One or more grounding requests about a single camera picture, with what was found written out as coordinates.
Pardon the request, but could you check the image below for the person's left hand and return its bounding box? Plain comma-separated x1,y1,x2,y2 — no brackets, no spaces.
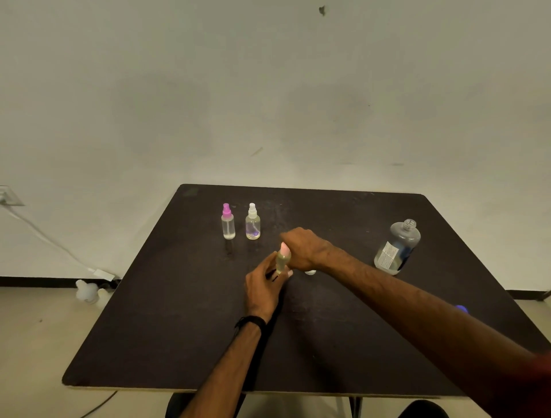
244,251,294,324

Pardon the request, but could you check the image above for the person's right hand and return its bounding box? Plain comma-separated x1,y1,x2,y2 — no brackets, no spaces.
280,227,335,273

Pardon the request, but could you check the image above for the large clear plastic bottle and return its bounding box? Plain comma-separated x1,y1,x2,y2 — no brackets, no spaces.
373,219,421,276

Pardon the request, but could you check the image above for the person's right forearm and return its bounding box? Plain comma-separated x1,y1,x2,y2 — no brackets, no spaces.
318,247,551,418

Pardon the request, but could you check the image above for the person's left forearm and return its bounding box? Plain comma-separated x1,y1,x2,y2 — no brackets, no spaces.
179,325,263,418

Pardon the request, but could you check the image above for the person's right leg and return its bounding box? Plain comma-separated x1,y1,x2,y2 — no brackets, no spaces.
398,399,449,418

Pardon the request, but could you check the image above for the black wristband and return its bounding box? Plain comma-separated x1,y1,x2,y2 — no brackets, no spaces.
234,315,267,336

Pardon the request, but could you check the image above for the white plastic floor object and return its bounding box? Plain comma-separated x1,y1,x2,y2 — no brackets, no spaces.
75,279,111,309

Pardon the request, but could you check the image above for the grey floor cable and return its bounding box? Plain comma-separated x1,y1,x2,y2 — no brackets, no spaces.
79,390,118,418

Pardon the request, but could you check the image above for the white power cable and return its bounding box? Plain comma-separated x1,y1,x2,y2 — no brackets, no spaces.
2,204,98,274

